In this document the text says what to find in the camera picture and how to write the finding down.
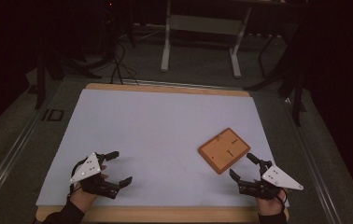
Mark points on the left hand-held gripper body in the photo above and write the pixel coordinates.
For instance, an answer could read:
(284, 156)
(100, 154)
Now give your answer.
(87, 170)

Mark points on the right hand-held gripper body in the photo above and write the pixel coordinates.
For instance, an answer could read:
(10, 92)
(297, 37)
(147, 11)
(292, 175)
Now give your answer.
(279, 179)

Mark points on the orange wooden board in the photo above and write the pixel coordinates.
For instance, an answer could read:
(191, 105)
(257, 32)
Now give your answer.
(219, 155)

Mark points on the person's right hand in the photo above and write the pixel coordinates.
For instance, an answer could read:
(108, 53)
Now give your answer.
(269, 206)

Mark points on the person's left hand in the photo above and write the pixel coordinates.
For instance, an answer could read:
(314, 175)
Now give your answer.
(82, 198)

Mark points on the small dark pin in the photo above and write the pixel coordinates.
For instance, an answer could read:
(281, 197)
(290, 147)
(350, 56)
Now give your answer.
(234, 142)
(230, 152)

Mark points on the white table mat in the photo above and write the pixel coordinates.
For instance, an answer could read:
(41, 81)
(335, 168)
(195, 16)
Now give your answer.
(152, 130)

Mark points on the black metal stand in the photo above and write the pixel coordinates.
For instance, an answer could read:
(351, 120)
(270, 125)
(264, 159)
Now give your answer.
(40, 84)
(293, 84)

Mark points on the aluminium rail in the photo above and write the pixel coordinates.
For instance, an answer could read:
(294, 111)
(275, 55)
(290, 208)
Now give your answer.
(6, 155)
(316, 174)

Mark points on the white metal desk frame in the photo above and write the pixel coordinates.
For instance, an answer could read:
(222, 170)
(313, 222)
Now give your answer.
(205, 25)

